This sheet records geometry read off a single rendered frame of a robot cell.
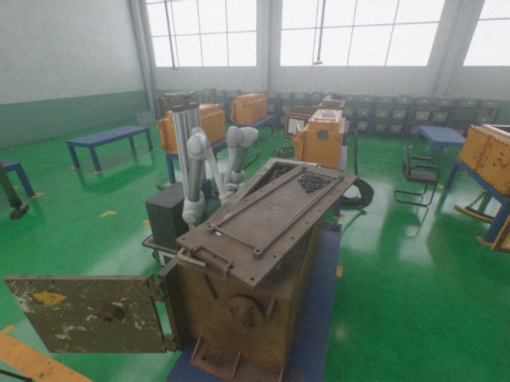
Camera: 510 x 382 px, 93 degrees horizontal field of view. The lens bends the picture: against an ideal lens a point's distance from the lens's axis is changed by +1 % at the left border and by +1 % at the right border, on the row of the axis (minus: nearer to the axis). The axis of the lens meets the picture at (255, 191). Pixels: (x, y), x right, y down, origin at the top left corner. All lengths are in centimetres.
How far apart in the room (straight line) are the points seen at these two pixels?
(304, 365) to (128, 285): 101
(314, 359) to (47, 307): 139
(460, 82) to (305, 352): 1014
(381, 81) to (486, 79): 303
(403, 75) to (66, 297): 1033
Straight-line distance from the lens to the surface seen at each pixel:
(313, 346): 169
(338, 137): 386
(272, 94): 989
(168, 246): 289
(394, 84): 1047
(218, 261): 104
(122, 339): 165
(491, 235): 450
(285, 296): 109
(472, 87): 1102
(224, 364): 159
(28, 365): 292
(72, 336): 176
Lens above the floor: 206
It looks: 27 degrees down
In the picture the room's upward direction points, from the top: straight up
